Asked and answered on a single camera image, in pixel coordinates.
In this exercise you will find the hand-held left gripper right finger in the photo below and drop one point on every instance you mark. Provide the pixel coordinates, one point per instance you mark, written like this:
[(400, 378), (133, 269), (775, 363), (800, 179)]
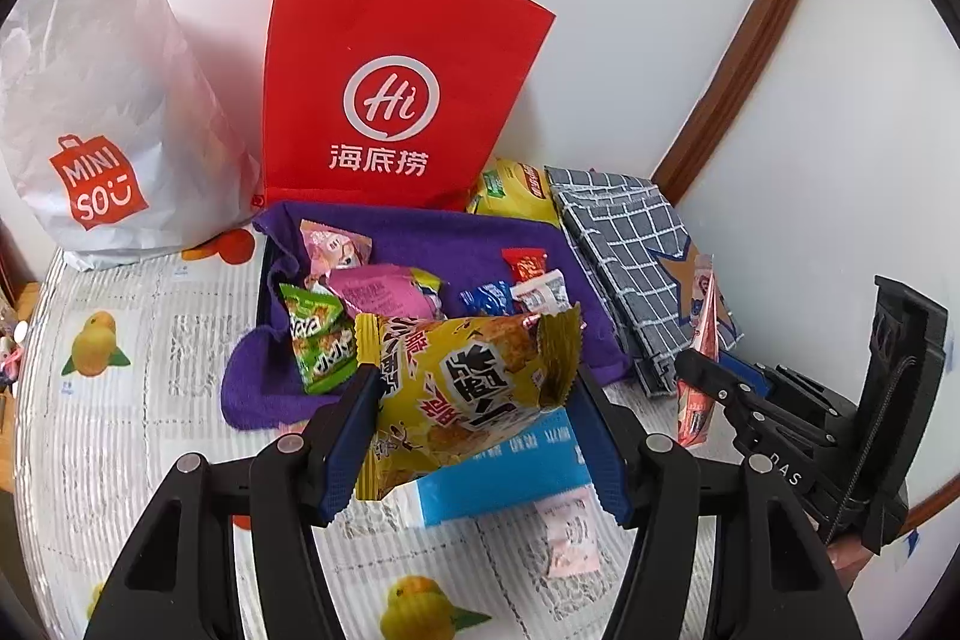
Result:
[(600, 445)]

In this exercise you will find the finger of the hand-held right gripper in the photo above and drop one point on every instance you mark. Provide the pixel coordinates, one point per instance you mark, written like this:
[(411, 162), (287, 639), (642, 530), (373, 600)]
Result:
[(739, 396), (759, 375)]

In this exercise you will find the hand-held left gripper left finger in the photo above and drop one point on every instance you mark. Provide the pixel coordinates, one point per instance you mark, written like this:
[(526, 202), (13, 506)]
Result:
[(352, 445)]

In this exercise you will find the long pink strip snack packet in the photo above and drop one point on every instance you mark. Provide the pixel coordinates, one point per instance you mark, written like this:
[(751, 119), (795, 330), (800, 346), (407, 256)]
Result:
[(705, 302)]

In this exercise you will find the yellow chip packet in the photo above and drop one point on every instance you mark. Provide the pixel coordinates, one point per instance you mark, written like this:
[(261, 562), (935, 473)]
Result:
[(465, 400)]

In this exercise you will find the white snack packet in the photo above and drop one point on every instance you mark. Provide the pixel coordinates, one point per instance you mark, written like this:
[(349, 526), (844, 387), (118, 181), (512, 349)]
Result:
[(544, 293)]

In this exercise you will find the person's right hand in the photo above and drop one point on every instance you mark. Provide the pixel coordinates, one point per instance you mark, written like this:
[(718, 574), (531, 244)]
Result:
[(849, 561)]

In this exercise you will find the blue and white box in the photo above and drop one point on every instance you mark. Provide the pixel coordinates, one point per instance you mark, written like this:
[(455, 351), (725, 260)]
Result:
[(510, 467)]

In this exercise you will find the pale pink small packet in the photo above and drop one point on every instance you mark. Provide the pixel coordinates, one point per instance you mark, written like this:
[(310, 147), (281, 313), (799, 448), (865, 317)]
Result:
[(570, 535)]

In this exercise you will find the green snack packet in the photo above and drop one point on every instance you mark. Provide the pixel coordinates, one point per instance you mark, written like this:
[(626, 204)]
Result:
[(319, 340)]

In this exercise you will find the pink cartoon snack packet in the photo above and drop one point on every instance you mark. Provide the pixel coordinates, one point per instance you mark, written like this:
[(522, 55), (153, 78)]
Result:
[(375, 291)]

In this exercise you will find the blue wrapped candy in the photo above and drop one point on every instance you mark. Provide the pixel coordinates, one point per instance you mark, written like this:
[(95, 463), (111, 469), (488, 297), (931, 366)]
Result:
[(487, 299)]

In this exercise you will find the red wrapped candy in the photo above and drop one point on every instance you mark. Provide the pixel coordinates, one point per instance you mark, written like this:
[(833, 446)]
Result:
[(525, 265)]

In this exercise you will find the pink triangular candy packet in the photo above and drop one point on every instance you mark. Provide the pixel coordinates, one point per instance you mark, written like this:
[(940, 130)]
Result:
[(334, 246)]

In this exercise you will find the grey checked folded cloth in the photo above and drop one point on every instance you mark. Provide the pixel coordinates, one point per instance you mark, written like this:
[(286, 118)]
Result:
[(615, 235)]

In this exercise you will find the fruit print tablecloth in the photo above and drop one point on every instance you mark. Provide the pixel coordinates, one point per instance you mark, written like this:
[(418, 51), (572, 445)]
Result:
[(150, 422)]

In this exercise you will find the purple towel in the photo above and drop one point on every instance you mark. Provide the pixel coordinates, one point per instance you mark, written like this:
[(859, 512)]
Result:
[(450, 242)]

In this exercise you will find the yellow snack bag green label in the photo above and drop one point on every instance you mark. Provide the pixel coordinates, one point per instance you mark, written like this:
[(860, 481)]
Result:
[(510, 186)]

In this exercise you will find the red paper bag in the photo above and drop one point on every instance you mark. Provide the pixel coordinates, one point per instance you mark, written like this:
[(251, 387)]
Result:
[(390, 48)]

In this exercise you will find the white plastic shopping bag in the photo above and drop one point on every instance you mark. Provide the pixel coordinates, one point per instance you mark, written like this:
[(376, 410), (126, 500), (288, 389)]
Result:
[(112, 85)]

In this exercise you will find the brown wooden door frame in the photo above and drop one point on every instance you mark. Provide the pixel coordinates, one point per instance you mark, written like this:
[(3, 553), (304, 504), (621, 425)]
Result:
[(742, 55)]

